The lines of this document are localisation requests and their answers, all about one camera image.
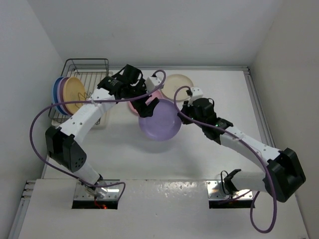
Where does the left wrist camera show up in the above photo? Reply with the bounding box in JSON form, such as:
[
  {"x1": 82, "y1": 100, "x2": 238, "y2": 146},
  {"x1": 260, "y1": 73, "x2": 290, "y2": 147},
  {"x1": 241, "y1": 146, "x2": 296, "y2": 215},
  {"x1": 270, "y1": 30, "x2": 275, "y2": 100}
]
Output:
[{"x1": 145, "y1": 77, "x2": 163, "y2": 93}]

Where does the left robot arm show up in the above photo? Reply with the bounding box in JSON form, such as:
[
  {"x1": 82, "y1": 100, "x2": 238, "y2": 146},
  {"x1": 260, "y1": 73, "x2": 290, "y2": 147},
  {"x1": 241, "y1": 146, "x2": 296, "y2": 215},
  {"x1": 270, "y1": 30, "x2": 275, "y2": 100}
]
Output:
[{"x1": 45, "y1": 65, "x2": 165, "y2": 189}]

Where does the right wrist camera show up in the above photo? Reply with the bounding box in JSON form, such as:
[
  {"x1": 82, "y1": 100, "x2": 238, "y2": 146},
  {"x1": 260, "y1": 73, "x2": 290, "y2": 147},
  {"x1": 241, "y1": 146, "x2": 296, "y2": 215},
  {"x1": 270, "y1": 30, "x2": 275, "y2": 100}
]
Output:
[{"x1": 186, "y1": 86, "x2": 203, "y2": 106}]

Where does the orange plate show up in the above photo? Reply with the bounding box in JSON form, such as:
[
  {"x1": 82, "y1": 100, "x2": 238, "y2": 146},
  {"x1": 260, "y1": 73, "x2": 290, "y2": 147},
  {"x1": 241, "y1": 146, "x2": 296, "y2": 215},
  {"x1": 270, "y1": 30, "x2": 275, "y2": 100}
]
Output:
[{"x1": 63, "y1": 77, "x2": 86, "y2": 115}]

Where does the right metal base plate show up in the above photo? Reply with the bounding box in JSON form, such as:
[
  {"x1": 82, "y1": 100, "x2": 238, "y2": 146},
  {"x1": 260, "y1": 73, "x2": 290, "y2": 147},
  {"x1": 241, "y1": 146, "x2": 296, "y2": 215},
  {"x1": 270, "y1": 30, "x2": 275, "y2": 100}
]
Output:
[{"x1": 206, "y1": 180, "x2": 254, "y2": 201}]

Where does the cream plate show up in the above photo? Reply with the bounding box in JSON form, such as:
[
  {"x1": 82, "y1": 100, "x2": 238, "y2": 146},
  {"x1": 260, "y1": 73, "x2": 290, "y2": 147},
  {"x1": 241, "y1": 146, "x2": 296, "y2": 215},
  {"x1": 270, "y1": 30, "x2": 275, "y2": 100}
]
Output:
[{"x1": 161, "y1": 74, "x2": 194, "y2": 100}]

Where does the pink plate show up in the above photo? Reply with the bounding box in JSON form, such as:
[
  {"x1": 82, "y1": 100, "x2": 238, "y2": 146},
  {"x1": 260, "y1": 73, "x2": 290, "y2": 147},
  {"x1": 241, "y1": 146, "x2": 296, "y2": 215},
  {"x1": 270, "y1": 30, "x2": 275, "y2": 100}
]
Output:
[{"x1": 128, "y1": 90, "x2": 163, "y2": 116}]

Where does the blue plate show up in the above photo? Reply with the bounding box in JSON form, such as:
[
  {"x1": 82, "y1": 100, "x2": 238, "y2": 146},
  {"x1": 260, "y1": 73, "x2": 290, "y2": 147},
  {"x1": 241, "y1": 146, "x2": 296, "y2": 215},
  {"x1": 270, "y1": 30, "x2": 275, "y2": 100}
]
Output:
[{"x1": 51, "y1": 77, "x2": 63, "y2": 114}]

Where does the lilac plate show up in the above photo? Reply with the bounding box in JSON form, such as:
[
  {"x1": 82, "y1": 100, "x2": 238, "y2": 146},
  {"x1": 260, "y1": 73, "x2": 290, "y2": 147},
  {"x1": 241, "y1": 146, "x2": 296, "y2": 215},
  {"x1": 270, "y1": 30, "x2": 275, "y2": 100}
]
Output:
[
  {"x1": 139, "y1": 99, "x2": 182, "y2": 141},
  {"x1": 57, "y1": 77, "x2": 69, "y2": 116}
]

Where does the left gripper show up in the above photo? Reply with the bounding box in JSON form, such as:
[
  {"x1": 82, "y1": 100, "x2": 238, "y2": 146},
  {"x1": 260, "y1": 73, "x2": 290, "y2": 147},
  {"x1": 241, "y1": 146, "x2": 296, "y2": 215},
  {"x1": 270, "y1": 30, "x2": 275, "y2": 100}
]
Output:
[{"x1": 126, "y1": 78, "x2": 158, "y2": 117}]

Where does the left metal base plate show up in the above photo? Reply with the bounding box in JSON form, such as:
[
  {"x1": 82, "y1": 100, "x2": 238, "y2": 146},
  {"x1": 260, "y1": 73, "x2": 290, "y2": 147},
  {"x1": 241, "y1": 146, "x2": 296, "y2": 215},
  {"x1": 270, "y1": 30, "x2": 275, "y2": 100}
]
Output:
[{"x1": 74, "y1": 180, "x2": 120, "y2": 201}]

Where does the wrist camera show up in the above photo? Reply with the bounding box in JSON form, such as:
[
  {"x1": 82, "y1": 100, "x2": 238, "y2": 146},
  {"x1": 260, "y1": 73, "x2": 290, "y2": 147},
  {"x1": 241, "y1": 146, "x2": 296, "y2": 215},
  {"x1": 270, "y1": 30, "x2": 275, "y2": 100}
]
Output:
[
  {"x1": 186, "y1": 86, "x2": 203, "y2": 106},
  {"x1": 145, "y1": 77, "x2": 163, "y2": 93}
]

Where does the metal base plate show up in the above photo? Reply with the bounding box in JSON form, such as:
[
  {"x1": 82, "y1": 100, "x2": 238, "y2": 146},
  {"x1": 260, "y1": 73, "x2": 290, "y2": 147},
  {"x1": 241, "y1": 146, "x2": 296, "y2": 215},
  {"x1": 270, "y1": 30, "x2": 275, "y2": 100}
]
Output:
[
  {"x1": 206, "y1": 180, "x2": 254, "y2": 201},
  {"x1": 74, "y1": 180, "x2": 120, "y2": 201}
]

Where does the wire dish rack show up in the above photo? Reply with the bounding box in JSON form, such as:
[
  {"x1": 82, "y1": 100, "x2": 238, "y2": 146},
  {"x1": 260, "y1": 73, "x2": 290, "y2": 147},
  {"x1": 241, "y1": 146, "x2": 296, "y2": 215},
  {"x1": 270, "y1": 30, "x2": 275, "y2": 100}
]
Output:
[{"x1": 48, "y1": 58, "x2": 113, "y2": 127}]

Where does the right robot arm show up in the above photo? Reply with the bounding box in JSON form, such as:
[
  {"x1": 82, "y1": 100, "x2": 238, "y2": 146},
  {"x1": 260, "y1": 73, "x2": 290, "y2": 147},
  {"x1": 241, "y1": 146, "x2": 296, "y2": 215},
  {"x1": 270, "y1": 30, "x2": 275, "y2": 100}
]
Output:
[{"x1": 178, "y1": 98, "x2": 306, "y2": 203}]

